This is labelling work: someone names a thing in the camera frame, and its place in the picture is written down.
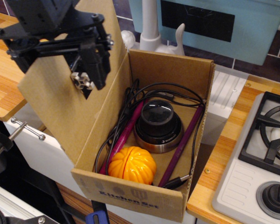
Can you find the orange toy pumpkin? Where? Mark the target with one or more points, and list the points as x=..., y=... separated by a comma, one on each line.
x=133, y=164

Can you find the blue black clamp handle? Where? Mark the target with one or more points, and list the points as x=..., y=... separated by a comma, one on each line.
x=99, y=214

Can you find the white toy stove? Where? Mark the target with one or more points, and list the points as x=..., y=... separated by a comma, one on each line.
x=235, y=196

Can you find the magenta pencil left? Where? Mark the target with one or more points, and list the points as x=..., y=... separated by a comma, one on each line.
x=122, y=138

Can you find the black taped aluminium flap handle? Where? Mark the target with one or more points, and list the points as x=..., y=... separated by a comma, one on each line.
x=81, y=79

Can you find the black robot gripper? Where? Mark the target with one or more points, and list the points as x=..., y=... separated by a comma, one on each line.
x=46, y=19

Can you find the magenta pencil right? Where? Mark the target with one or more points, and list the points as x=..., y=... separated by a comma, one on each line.
x=181, y=146

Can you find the brown cardboard kitchen set box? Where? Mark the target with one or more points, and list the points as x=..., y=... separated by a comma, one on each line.
x=81, y=125

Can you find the black stove knob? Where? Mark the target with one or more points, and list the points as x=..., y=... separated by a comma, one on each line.
x=268, y=198

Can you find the black silver 3D mouse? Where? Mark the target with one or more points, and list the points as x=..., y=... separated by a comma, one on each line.
x=158, y=129

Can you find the grey toy faucet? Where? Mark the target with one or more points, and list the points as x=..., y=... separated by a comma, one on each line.
x=150, y=38

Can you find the magenta pencil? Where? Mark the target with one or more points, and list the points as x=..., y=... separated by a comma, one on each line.
x=181, y=146
x=122, y=138

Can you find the metal clamp bar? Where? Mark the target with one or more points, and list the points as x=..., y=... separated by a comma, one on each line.
x=22, y=126

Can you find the black stove grate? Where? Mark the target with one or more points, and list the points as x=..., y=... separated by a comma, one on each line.
x=262, y=144

